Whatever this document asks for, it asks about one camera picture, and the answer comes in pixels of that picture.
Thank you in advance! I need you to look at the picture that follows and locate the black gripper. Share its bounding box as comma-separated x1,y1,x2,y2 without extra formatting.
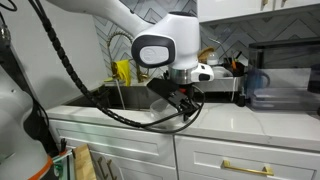
166,83,201,122

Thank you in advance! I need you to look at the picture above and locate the yellow cloth on faucet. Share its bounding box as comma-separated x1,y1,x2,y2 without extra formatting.
111,59,132,87

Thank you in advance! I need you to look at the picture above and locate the clear storage container stack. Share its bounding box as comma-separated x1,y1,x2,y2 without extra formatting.
250,87,320,112

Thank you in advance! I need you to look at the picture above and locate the steel dish rack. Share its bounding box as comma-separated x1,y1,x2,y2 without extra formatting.
196,64,246,103

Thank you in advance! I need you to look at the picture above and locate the clear plastic bowl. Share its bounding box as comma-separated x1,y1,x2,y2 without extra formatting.
211,65,234,80

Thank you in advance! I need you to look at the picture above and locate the small black bottle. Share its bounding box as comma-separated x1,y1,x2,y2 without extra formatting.
237,86,247,108

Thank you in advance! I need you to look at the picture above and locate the round wooden plate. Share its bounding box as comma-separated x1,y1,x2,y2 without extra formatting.
198,46,216,64

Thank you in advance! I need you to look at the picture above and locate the stainless steel sink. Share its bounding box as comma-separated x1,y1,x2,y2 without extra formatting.
64,84,161,113

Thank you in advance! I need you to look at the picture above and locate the black utensil holder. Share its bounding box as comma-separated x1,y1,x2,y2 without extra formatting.
222,49,247,78

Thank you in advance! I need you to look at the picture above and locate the white base cabinet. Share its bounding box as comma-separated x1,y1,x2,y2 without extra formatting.
44,118,320,180

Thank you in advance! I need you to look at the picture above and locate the blue water pitcher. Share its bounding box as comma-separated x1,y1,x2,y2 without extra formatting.
246,66,272,99

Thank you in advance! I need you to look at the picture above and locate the white upper cabinet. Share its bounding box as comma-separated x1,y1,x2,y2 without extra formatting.
197,0,320,24

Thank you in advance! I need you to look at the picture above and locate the black countertop appliance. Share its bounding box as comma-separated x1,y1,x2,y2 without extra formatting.
248,37,320,94

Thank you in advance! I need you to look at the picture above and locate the wooden board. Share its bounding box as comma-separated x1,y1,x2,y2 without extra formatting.
72,143,98,180

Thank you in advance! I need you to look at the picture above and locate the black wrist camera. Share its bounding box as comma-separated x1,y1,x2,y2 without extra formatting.
146,77,182,101

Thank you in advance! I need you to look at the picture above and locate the gold drawer handle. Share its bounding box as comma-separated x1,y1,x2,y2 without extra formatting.
222,160,275,177

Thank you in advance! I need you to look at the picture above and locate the bronze cabinet door handle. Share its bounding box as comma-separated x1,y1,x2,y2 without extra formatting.
96,156,108,180
106,159,118,180

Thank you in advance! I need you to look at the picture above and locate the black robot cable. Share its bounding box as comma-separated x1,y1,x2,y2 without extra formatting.
0,0,206,135

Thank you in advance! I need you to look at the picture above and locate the metal robot cart frame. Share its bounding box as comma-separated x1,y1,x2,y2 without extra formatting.
51,138,76,180

